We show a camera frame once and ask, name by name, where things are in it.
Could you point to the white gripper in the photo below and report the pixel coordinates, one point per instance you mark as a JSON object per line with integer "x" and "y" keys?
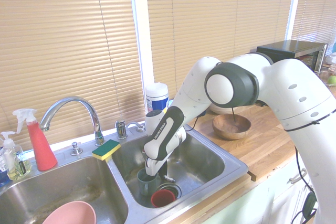
{"x": 152, "y": 167}

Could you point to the silver metal spoon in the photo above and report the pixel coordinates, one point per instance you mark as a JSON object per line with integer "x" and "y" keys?
{"x": 169, "y": 178}

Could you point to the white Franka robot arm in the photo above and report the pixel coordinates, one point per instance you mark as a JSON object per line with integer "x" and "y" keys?
{"x": 288, "y": 85}

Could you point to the metal sink drain strainer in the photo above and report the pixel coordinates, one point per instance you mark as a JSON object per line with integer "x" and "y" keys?
{"x": 174, "y": 188}

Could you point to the stainless steel double sink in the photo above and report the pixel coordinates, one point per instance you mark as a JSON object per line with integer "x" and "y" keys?
{"x": 197, "y": 161}

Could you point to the chrome curved sink spout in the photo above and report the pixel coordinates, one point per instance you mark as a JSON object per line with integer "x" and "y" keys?
{"x": 139, "y": 127}

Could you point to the chrome sink sprayer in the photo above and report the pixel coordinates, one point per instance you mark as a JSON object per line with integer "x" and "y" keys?
{"x": 121, "y": 129}

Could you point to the chrome sink knob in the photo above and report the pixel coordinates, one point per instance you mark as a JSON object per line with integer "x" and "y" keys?
{"x": 76, "y": 149}

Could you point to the grey green mug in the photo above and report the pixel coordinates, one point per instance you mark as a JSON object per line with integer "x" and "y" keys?
{"x": 147, "y": 186}

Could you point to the red plastic cup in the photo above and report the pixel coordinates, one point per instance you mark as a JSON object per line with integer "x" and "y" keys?
{"x": 162, "y": 197}

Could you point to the yellow green sponge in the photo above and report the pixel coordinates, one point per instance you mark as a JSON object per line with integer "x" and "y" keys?
{"x": 105, "y": 149}

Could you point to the white blue wipes canister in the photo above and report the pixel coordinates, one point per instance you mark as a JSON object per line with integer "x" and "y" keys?
{"x": 157, "y": 98}

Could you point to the brown wooden bowl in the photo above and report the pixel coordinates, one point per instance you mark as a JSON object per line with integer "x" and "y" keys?
{"x": 231, "y": 129}

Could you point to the chrome gooseneck faucet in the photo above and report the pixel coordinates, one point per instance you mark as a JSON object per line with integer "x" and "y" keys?
{"x": 89, "y": 108}

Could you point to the pale green kitchen cabinet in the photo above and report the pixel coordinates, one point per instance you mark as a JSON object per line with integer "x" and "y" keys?
{"x": 262, "y": 203}

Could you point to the pink plastic bowl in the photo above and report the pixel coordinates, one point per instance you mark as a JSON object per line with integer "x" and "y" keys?
{"x": 71, "y": 213}

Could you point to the red spray bottle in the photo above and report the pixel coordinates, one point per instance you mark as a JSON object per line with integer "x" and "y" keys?
{"x": 40, "y": 148}

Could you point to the medium tan window blind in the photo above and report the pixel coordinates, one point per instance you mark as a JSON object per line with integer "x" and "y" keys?
{"x": 197, "y": 24}

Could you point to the clear soap pump bottle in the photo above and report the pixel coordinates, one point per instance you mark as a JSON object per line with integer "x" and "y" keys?
{"x": 15, "y": 166}

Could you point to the wide tan window blind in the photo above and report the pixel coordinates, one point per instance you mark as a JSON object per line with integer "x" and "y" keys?
{"x": 65, "y": 51}

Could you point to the blue liquid bottle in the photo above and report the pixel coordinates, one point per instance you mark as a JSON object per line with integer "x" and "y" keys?
{"x": 2, "y": 176}

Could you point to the black toaster oven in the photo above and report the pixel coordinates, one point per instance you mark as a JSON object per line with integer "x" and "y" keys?
{"x": 294, "y": 48}

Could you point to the clear glass dish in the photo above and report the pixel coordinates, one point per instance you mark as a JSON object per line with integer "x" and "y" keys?
{"x": 324, "y": 75}

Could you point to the green apple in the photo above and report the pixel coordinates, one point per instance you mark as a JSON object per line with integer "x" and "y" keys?
{"x": 332, "y": 80}

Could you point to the narrow tan window blind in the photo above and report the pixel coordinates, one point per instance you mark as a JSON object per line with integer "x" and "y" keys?
{"x": 315, "y": 6}

